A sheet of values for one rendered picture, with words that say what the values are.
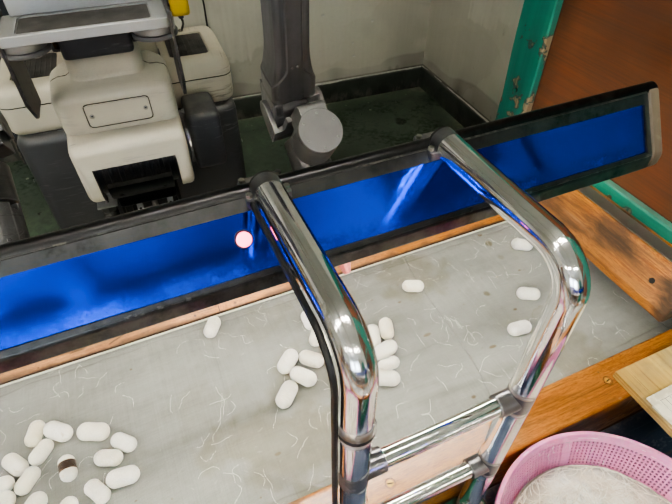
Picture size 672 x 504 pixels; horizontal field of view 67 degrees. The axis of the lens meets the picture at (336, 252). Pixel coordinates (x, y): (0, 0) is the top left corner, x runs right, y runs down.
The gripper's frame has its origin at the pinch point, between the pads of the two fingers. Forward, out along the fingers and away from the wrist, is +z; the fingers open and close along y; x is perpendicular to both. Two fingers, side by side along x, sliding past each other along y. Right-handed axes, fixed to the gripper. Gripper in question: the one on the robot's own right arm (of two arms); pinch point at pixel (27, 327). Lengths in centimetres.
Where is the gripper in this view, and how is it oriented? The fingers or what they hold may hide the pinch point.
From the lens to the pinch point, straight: 69.1
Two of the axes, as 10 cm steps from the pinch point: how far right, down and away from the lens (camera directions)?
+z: 3.2, 9.5, -0.7
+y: 9.2, -2.9, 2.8
